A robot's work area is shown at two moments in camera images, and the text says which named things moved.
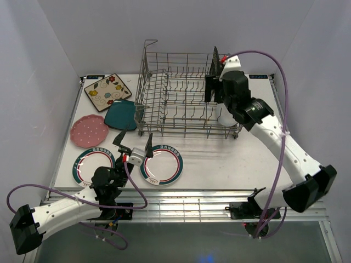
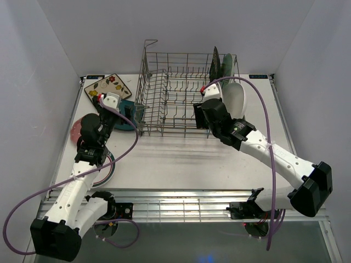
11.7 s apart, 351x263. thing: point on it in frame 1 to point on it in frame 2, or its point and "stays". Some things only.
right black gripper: x=212 y=83 to x=198 y=116
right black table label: x=258 y=76 stays
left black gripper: x=119 y=138 to x=128 y=112
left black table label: x=94 y=76 stays
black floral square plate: x=215 y=67 stays
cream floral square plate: x=102 y=93 stays
